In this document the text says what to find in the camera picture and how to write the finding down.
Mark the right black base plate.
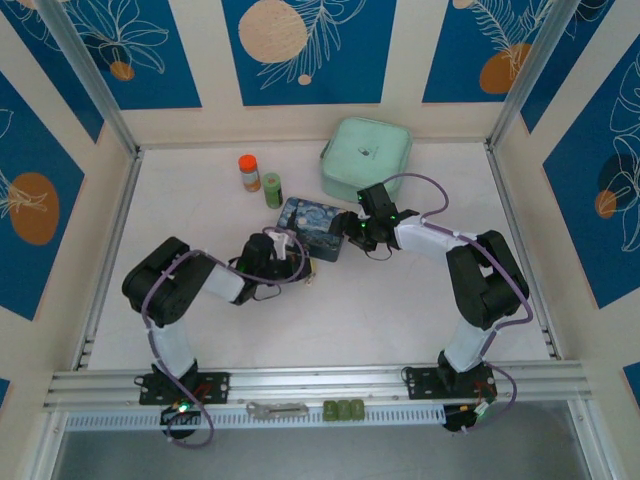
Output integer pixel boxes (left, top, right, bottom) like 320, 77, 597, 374
405, 367, 499, 401

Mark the flat silver metal bracket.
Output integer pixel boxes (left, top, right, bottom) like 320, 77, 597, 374
245, 401, 310, 419

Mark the mint green zip case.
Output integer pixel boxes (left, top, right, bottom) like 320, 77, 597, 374
318, 117, 414, 201

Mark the black controller board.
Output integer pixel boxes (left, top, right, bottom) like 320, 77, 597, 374
159, 404, 202, 427
443, 402, 494, 435

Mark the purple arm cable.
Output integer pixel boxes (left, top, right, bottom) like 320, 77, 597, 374
382, 172, 534, 434
142, 232, 309, 449

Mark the aluminium frame post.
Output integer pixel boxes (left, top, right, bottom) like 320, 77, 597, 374
485, 0, 584, 151
37, 0, 142, 157

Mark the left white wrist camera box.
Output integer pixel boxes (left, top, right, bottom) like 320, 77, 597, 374
263, 228, 297, 260

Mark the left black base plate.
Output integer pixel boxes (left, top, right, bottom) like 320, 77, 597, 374
138, 371, 231, 406

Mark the white slotted cable duct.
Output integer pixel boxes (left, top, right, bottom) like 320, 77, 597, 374
64, 403, 446, 432

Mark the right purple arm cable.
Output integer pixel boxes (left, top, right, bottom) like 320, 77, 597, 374
382, 172, 534, 434

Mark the long aluminium base rail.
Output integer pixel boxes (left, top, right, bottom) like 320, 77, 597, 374
42, 362, 594, 412

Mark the orange capped bottle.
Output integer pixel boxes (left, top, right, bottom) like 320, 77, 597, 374
237, 154, 262, 193

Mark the starry night painted box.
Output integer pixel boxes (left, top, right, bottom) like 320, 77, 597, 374
276, 196, 350, 264

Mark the green bottle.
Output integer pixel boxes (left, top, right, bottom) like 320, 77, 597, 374
262, 172, 285, 210

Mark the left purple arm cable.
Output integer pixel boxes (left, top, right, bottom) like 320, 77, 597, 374
142, 232, 309, 449

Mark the aluminium side rail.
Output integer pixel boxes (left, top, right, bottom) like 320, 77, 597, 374
72, 149, 146, 371
484, 144, 561, 361

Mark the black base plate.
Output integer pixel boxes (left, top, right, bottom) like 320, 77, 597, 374
138, 371, 231, 406
405, 367, 499, 401

